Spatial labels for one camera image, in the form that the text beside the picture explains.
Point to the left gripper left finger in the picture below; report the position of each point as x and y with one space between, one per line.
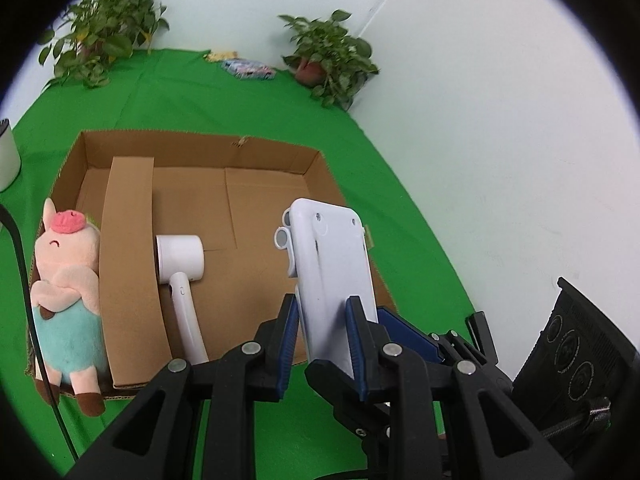
198 420

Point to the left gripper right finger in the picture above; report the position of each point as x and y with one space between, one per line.
444 421

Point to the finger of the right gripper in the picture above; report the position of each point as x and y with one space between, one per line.
371 419
407 335

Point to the white rectangular plastic device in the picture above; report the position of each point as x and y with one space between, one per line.
327 254

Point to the white handheld hair dryer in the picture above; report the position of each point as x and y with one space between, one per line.
180 262

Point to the pig plush toy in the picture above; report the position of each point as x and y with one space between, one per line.
66 310

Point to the black clamp on table edge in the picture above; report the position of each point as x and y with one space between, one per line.
481 336

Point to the black panel with dials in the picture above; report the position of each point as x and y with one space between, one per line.
580 358

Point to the long cardboard divider box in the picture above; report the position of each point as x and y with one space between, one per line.
134 331

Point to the large shallow cardboard box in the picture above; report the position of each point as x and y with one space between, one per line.
231 193

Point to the right potted green plant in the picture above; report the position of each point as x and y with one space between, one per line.
327 59

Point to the potted green plant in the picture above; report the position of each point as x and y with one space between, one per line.
93 35
327 59

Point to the green table cloth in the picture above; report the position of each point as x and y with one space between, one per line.
177 90

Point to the small colourful packet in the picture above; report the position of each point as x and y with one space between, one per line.
248 69

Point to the yellow paper item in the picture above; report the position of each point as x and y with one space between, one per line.
220 56

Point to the white mug black lid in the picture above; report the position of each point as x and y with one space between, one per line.
10 160

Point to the left potted green plant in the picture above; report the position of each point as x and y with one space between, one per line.
93 35

